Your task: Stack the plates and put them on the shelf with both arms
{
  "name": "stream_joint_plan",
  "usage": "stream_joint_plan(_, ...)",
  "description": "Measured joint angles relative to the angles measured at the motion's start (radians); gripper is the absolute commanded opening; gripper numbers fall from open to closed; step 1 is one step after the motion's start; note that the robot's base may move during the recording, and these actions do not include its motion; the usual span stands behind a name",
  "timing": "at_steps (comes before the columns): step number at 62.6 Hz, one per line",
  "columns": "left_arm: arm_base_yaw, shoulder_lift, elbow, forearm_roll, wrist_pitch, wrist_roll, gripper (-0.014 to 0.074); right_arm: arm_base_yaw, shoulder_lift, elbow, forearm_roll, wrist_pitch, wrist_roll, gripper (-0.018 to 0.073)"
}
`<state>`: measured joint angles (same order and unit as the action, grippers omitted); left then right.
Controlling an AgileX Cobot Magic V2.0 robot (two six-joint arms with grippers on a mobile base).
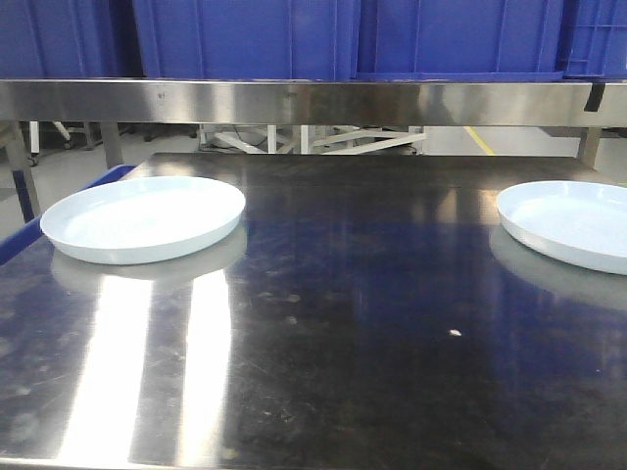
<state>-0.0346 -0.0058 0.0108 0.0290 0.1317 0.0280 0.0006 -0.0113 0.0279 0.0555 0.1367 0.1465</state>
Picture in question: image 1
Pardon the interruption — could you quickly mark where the middle blue plastic crate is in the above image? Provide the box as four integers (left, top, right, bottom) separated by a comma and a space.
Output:
133, 1, 361, 81

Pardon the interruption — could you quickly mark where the stainless steel shelf rail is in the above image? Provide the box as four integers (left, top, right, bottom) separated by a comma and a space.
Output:
1, 79, 626, 127

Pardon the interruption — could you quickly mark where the left blue plastic crate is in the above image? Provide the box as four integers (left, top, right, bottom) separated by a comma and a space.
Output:
1, 1, 142, 79

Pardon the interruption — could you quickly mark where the left steel shelf post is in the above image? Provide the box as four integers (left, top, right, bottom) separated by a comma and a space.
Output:
100, 122, 124, 168

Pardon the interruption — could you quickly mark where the steel shelf post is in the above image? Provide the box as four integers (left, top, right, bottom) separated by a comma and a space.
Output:
100, 122, 124, 168
576, 127, 603, 168

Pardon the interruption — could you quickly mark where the blue plastic crate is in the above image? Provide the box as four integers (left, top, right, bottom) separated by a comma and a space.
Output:
1, 1, 142, 79
356, 0, 563, 82
133, 1, 361, 81

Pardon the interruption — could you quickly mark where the far right blue crate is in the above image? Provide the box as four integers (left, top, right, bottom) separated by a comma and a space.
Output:
557, 0, 626, 80

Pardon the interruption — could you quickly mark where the right steel shelf post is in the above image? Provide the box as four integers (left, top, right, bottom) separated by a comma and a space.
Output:
576, 127, 603, 168

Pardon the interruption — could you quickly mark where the right blue plastic crate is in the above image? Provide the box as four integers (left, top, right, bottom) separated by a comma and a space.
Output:
356, 0, 563, 82

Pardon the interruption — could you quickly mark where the black tape strip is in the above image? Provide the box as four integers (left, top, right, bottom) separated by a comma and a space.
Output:
584, 82, 605, 113

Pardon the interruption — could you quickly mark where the white frame in background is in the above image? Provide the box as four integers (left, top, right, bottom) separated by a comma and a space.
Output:
198, 123, 426, 155

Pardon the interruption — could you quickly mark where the light blue plate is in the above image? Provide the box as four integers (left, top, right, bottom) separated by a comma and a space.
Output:
496, 180, 626, 275
40, 176, 246, 265

